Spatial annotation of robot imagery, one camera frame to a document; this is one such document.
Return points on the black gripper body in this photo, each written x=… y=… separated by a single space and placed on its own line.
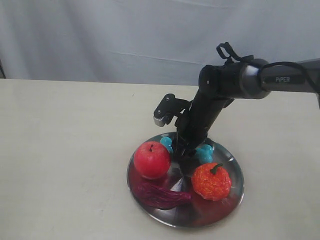
x=193 y=127

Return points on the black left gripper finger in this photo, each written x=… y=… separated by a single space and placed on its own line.
x=179 y=145

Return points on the teal toy bone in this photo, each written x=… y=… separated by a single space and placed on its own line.
x=203 y=154

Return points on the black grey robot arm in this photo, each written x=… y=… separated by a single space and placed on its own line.
x=219 y=86

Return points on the red toy apple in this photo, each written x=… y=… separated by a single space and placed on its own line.
x=152 y=160

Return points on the orange toy pumpkin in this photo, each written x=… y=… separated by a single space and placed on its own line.
x=211 y=181

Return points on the purple toy sweet potato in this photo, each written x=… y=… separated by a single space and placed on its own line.
x=160 y=198

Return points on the round stainless steel plate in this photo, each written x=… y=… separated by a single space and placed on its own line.
x=197 y=212

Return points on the grey-blue backdrop cloth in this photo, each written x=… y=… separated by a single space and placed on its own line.
x=149 y=41

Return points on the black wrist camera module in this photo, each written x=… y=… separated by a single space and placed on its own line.
x=169 y=107

